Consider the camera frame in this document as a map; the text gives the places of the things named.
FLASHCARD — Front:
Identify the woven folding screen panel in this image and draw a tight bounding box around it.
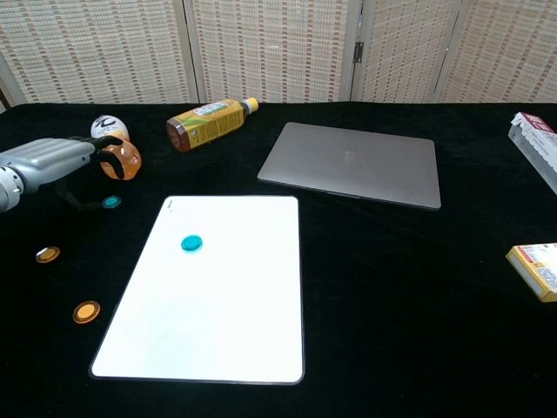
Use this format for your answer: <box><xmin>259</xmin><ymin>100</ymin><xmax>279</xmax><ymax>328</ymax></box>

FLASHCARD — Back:
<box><xmin>0</xmin><ymin>0</ymin><xmax>200</xmax><ymax>115</ymax></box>
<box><xmin>434</xmin><ymin>0</ymin><xmax>557</xmax><ymax>105</ymax></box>
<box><xmin>351</xmin><ymin>0</ymin><xmax>470</xmax><ymax>105</ymax></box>
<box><xmin>182</xmin><ymin>0</ymin><xmax>363</xmax><ymax>105</ymax></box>

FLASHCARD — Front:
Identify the white magnetic board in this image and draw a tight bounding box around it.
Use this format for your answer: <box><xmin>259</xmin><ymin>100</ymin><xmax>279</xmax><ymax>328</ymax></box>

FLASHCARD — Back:
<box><xmin>89</xmin><ymin>194</ymin><xmax>305</xmax><ymax>387</ymax></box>

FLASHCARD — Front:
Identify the silver closed laptop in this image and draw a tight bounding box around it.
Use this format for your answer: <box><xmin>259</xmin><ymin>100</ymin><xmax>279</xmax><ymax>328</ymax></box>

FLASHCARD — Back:
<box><xmin>256</xmin><ymin>121</ymin><xmax>442</xmax><ymax>211</ymax></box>

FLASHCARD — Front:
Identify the long white biscuit box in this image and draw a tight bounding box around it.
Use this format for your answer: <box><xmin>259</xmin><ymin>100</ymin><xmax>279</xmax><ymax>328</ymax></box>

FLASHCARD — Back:
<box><xmin>507</xmin><ymin>111</ymin><xmax>557</xmax><ymax>196</ymax></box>

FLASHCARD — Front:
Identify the orange round magnet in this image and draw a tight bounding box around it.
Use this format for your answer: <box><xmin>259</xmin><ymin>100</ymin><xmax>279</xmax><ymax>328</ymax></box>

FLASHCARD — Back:
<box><xmin>35</xmin><ymin>246</ymin><xmax>61</xmax><ymax>265</ymax></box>
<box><xmin>71</xmin><ymin>300</ymin><xmax>102</xmax><ymax>325</ymax></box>

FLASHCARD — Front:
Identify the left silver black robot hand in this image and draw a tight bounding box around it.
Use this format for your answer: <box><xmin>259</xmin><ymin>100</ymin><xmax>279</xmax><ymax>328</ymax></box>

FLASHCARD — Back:
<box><xmin>0</xmin><ymin>134</ymin><xmax>125</xmax><ymax>212</ymax></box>

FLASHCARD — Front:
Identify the small yellow box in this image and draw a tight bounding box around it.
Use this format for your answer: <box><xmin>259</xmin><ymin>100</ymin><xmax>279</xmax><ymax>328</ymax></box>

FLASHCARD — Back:
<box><xmin>505</xmin><ymin>242</ymin><xmax>557</xmax><ymax>303</ymax></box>

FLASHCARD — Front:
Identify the black tablecloth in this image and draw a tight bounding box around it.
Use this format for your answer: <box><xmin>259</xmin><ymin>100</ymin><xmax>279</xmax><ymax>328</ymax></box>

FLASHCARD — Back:
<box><xmin>0</xmin><ymin>100</ymin><xmax>557</xmax><ymax>418</ymax></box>

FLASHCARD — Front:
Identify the tea bottle yellow label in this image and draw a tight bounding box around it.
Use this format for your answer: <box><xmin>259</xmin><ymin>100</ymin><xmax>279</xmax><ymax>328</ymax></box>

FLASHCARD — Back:
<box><xmin>165</xmin><ymin>97</ymin><xmax>259</xmax><ymax>153</ymax></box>

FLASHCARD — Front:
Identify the orange drink bottle white label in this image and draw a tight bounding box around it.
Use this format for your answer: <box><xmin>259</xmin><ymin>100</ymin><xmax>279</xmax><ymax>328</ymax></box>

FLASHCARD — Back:
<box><xmin>90</xmin><ymin>114</ymin><xmax>143</xmax><ymax>182</ymax></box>

